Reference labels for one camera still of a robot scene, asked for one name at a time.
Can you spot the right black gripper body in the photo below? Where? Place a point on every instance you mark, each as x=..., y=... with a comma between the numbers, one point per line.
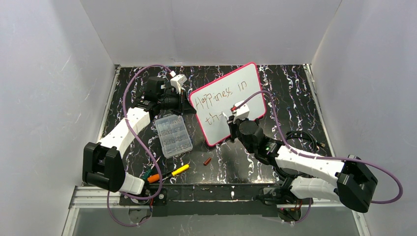
x=232, y=124

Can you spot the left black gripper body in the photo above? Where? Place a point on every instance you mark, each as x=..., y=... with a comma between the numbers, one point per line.
x=179, y=103

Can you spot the brown marker cap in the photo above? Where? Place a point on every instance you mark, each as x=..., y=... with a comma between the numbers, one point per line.
x=207, y=161

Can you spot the pink framed whiteboard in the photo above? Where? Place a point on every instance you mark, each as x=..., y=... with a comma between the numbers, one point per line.
x=217, y=98

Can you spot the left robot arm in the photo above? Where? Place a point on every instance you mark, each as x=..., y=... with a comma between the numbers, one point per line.
x=102, y=161

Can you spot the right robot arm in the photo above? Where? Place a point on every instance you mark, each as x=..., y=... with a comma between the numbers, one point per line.
x=349, y=181

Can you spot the clear plastic screw box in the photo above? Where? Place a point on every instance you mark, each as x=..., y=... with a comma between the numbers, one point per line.
x=173, y=135

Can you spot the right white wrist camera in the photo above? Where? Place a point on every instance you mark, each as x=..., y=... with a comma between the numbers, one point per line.
x=240, y=110

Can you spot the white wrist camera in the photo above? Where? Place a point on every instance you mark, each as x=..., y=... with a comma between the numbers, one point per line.
x=240, y=110
x=178, y=81

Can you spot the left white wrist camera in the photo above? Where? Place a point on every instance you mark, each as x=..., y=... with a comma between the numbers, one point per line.
x=178, y=81

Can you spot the yellow handled screwdriver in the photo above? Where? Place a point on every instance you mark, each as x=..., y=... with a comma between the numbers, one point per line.
x=175, y=172

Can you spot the green handled screwdriver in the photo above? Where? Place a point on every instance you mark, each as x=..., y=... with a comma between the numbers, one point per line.
x=148, y=172

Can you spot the orange handled screwdriver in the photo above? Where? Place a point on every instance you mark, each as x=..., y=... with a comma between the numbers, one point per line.
x=155, y=178

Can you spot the aluminium frame rail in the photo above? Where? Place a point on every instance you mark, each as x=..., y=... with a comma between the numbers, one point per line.
x=203, y=210

